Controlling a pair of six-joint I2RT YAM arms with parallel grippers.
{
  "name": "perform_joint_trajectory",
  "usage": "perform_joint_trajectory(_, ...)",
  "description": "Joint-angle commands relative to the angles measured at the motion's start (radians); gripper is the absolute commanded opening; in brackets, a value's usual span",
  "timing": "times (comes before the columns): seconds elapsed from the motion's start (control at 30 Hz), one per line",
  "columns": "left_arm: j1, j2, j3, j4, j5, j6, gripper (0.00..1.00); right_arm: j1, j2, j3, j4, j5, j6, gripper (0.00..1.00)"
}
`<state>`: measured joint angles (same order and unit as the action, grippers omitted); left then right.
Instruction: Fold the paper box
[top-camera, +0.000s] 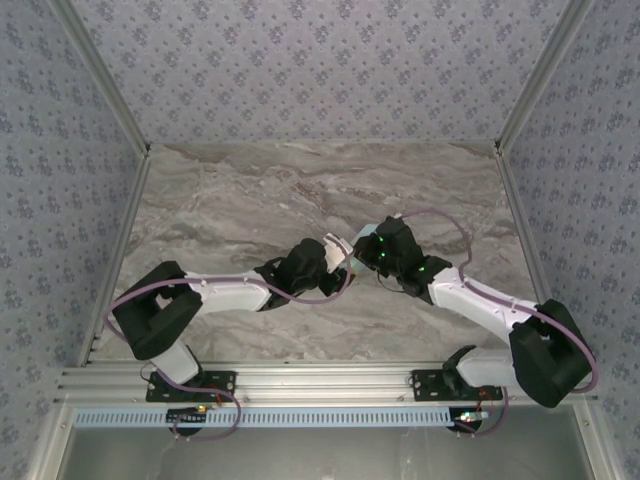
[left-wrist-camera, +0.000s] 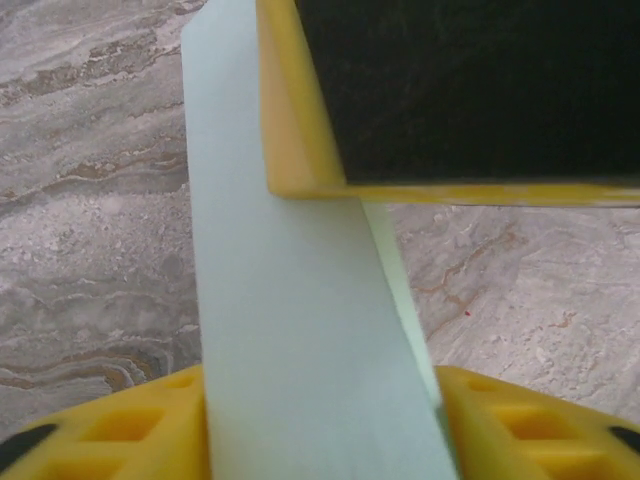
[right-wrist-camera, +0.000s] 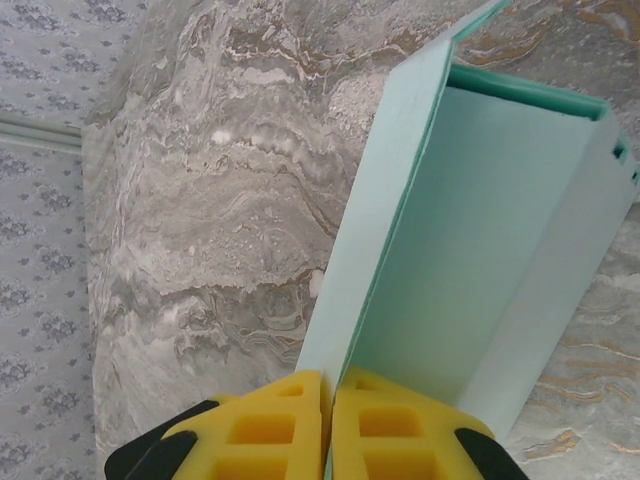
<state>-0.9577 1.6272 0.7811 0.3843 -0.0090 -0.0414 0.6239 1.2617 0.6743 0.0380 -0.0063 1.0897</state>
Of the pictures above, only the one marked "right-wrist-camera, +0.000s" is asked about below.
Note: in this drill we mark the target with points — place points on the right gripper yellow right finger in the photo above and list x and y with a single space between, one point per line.
400 430

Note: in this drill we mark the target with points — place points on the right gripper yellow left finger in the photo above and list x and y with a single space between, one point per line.
260 430

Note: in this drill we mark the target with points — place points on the teal paper box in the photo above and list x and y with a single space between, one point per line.
480 225

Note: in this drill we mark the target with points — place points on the aluminium frame post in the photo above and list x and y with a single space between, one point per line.
40 134

